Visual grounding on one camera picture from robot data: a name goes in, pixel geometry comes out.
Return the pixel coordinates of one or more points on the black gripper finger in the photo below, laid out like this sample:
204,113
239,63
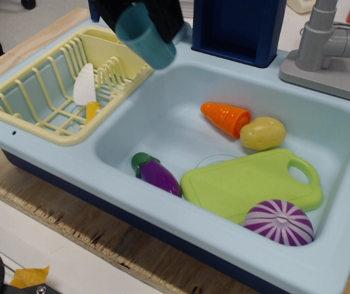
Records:
167,17
111,10

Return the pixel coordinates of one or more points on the teal plastic cup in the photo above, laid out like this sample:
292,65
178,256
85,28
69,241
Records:
137,31

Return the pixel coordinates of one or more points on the yellow plastic drying rack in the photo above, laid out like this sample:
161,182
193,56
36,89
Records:
38,98

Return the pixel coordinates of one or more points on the light blue toy sink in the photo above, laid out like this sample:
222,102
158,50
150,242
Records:
162,117

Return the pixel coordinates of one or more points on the dark blue plastic box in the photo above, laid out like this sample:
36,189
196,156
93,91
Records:
245,31

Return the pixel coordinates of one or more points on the orange toy carrot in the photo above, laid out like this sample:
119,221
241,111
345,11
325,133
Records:
227,118

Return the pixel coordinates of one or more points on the yellow toy potato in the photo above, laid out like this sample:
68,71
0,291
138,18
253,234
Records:
263,133

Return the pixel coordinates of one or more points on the purple toy eggplant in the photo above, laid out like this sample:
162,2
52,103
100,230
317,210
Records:
149,169

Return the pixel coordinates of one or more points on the grey toy faucet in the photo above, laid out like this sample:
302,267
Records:
321,62

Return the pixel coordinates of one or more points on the green toy cutting board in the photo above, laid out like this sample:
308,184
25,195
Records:
231,188

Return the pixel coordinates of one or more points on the purple striped toy onion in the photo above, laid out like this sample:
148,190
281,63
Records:
281,222

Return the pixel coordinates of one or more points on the yellow tape piece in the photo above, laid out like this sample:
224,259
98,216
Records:
24,278

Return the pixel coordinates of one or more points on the white toy knife yellow handle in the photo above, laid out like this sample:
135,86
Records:
84,92

